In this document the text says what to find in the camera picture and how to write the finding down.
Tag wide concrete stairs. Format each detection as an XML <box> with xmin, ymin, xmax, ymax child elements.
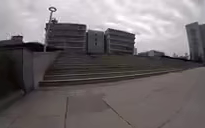
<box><xmin>38</xmin><ymin>49</ymin><xmax>204</xmax><ymax>88</ymax></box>

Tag grey banded multi-storey building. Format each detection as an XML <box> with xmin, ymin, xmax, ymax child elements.
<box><xmin>44</xmin><ymin>19</ymin><xmax>137</xmax><ymax>56</ymax></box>

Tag low pale building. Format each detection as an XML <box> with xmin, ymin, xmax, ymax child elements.
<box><xmin>138</xmin><ymin>49</ymin><xmax>166</xmax><ymax>58</ymax></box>

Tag grey paved plaza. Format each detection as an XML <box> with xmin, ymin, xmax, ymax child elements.
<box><xmin>0</xmin><ymin>65</ymin><xmax>205</xmax><ymax>128</ymax></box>

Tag low dark building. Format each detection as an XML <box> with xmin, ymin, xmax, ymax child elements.
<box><xmin>0</xmin><ymin>34</ymin><xmax>46</xmax><ymax>53</ymax></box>

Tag tall building with gridded windows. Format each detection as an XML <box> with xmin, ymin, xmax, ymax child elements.
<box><xmin>185</xmin><ymin>19</ymin><xmax>205</xmax><ymax>66</ymax></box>

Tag lamp pole with ring head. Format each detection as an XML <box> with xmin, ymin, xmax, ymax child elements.
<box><xmin>43</xmin><ymin>5</ymin><xmax>58</xmax><ymax>54</ymax></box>

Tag grey concrete wall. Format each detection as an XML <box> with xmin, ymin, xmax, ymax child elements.
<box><xmin>0</xmin><ymin>46</ymin><xmax>63</xmax><ymax>101</ymax></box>

